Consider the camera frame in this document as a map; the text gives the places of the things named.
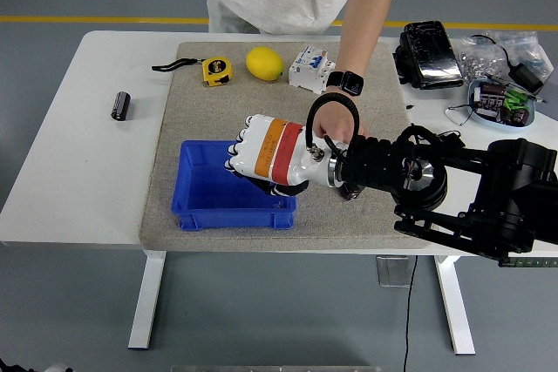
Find grey-brown felt mat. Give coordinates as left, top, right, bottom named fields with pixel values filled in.
left=138, top=41, right=440, bottom=254

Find capacitor board pack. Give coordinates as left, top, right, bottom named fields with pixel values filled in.
left=474, top=97, right=502, bottom=121

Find yellow tape measure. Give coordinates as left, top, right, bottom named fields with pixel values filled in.
left=151, top=57, right=233, bottom=88

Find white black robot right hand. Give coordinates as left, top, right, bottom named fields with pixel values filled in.
left=223, top=113, right=337, bottom=200

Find table control panel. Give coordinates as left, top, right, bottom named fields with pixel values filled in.
left=498, top=257, right=558, bottom=267

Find black smart watch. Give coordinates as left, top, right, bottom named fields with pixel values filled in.
left=325, top=70, right=365, bottom=97

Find black white robot left hand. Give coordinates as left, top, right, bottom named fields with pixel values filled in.
left=0, top=358, right=73, bottom=372

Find blue plastic box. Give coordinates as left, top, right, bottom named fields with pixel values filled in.
left=170, top=139, right=297, bottom=231

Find white circuit breaker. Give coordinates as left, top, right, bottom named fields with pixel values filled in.
left=287, top=44, right=337, bottom=96

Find green connector pieces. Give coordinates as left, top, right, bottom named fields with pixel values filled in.
left=503, top=89, right=531, bottom=112

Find black cylindrical battery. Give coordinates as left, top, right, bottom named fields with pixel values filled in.
left=110, top=91, right=132, bottom=122

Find thin black pen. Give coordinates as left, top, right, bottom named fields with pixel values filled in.
left=490, top=77, right=548, bottom=105

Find thin black wire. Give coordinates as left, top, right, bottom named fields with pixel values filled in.
left=444, top=101, right=477, bottom=125

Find clear bag of screws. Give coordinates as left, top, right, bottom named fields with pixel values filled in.
left=451, top=30, right=551, bottom=85

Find dark capacitor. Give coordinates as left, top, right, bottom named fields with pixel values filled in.
left=498, top=106, right=531, bottom=128

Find grey metal floor plate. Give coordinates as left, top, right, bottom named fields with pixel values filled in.
left=376, top=255, right=413, bottom=288

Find black power adapter with cord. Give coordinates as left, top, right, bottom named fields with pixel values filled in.
left=469, top=34, right=545, bottom=94

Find white metal table leg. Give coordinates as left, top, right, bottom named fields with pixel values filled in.
left=127, top=250, right=167, bottom=350
left=434, top=254, right=476, bottom=355

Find brown capacitor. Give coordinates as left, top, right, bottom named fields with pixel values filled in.
left=480, top=82, right=507, bottom=102

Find black glossy device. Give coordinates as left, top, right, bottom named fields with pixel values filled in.
left=391, top=20, right=465, bottom=91

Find light blue tray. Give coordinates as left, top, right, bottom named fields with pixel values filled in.
left=466, top=77, right=537, bottom=133

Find yellow lemon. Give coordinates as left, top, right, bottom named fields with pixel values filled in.
left=245, top=46, right=285, bottom=82

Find black floor cable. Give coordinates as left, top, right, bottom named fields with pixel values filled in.
left=401, top=255, right=419, bottom=372

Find person's left hand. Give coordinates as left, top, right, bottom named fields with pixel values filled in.
left=311, top=91, right=370, bottom=145

